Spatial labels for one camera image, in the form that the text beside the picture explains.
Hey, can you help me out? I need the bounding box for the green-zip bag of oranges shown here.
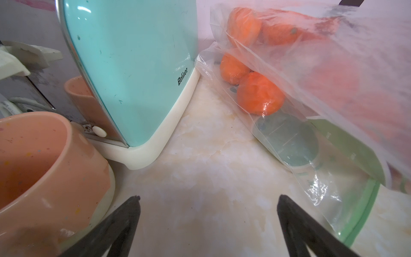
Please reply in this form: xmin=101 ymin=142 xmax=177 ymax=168
xmin=196 ymin=44 xmax=388 ymax=246

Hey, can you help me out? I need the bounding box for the mint green toaster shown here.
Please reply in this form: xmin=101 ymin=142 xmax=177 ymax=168
xmin=1 ymin=1 xmax=200 ymax=170

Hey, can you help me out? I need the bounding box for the blue-zip clear bag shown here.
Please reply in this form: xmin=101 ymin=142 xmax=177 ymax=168
xmin=210 ymin=1 xmax=411 ymax=194

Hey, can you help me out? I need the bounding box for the pink ceramic mug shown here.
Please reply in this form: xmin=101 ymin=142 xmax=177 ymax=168
xmin=1 ymin=112 xmax=116 ymax=257

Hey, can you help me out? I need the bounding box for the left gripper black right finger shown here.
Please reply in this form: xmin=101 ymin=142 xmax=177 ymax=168
xmin=277 ymin=195 xmax=358 ymax=257

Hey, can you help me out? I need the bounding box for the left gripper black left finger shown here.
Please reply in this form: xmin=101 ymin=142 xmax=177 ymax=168
xmin=60 ymin=196 xmax=141 ymax=257

